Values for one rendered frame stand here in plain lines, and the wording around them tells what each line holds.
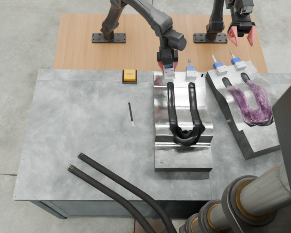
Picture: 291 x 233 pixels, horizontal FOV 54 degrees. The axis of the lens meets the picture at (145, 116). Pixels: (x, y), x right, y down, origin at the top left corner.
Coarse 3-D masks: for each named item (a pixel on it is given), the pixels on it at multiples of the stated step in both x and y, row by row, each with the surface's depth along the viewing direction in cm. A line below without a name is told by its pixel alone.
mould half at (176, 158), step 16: (160, 80) 146; (176, 80) 146; (192, 80) 146; (160, 96) 142; (176, 96) 142; (160, 112) 136; (176, 112) 137; (208, 112) 138; (160, 128) 129; (192, 128) 129; (208, 128) 129; (160, 144) 133; (176, 144) 133; (208, 144) 134; (176, 160) 130; (192, 160) 130; (208, 160) 130
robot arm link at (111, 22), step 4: (124, 4) 133; (112, 8) 139; (120, 8) 134; (112, 12) 142; (116, 12) 139; (120, 12) 141; (108, 16) 147; (112, 16) 145; (116, 16) 143; (104, 20) 152; (108, 20) 150; (112, 20) 147; (116, 20) 148; (104, 24) 154; (108, 24) 152; (112, 24) 150; (116, 24) 155; (108, 28) 154; (112, 28) 154; (108, 32) 157
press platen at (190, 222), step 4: (192, 216) 102; (196, 216) 102; (188, 220) 102; (192, 220) 101; (188, 224) 100; (192, 224) 100; (184, 228) 104; (188, 228) 100; (192, 228) 99; (188, 232) 100; (192, 232) 99
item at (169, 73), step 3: (171, 66) 144; (165, 69) 142; (168, 69) 142; (171, 69) 142; (165, 72) 142; (168, 72) 142; (171, 72) 141; (174, 72) 144; (165, 75) 142; (168, 75) 142; (171, 75) 142; (174, 75) 142; (165, 78) 145; (168, 78) 145; (171, 78) 146; (174, 78) 146
